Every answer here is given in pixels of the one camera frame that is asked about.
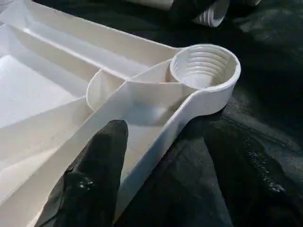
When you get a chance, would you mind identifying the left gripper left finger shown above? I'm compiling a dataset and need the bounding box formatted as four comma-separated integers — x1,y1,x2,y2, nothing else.
37,119,130,227

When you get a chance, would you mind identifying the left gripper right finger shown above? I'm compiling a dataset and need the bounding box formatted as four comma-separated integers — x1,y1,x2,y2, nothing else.
203,119,303,227

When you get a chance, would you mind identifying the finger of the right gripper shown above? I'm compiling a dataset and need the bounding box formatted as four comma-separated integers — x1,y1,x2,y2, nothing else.
171,0,197,23

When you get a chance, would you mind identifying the white plastic table top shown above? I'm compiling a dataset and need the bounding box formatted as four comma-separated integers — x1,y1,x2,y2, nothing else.
0,0,242,227

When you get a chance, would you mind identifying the black work mat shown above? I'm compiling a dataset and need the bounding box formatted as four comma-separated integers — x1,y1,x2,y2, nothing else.
33,0,303,227

